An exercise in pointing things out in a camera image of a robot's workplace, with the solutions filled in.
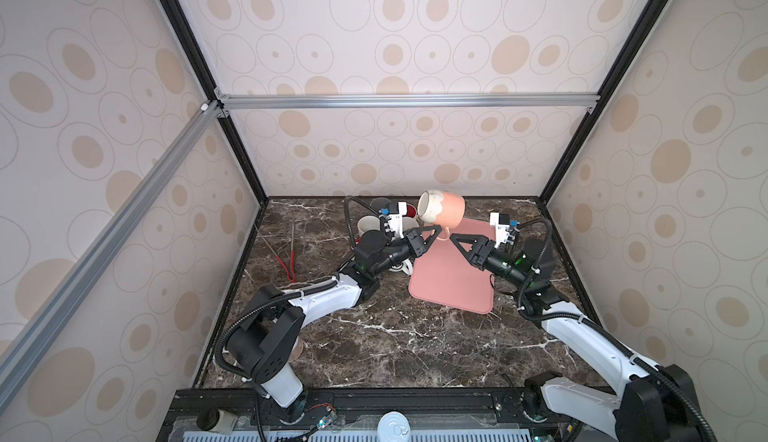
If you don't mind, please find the light grey ceramic mug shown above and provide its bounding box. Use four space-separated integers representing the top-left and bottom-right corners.
402 217 420 232

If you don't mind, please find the beige ceramic mug back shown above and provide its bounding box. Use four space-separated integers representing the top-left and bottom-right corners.
416 190 466 241

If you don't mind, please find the white ceramic mug back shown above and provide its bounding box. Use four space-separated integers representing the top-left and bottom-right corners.
391 259 413 277

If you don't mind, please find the pinkish white ceramic mug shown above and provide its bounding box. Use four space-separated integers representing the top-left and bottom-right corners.
357 215 381 237

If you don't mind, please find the dark grey ceramic mug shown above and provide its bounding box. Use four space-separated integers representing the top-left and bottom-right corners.
370 197 391 212

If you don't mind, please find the white ceramic mug front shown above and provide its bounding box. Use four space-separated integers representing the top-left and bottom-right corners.
405 203 417 218

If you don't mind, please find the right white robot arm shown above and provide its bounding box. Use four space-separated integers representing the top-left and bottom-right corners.
450 219 716 441

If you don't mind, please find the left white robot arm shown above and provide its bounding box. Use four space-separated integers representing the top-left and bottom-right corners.
213 202 442 413

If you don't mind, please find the pink plastic tray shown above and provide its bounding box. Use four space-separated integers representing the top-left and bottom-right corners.
409 239 494 314

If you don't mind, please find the aluminium crossbar back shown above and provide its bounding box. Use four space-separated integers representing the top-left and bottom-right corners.
218 92 600 111

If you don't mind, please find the aluminium crossbar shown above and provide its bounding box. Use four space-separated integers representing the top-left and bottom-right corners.
218 92 600 111
1 100 223 411

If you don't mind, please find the brown tape roll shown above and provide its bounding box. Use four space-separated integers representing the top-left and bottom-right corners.
289 338 304 362

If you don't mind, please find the white round can lid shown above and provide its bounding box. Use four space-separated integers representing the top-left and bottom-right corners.
377 411 412 442

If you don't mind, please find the aluminium crossbar left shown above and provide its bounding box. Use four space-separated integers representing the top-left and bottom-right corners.
1 100 223 411

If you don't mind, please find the red handled chopstick right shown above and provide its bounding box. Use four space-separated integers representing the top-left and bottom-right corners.
288 222 297 283

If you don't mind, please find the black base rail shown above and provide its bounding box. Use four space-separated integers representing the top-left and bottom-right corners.
155 386 601 442

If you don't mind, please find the black corner frame post right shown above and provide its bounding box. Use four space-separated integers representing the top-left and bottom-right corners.
539 0 671 207

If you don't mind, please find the black corner frame post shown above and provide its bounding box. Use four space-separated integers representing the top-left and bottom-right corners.
158 0 269 206
539 0 671 207

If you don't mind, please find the black corner frame post left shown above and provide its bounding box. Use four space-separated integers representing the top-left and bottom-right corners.
158 0 269 206

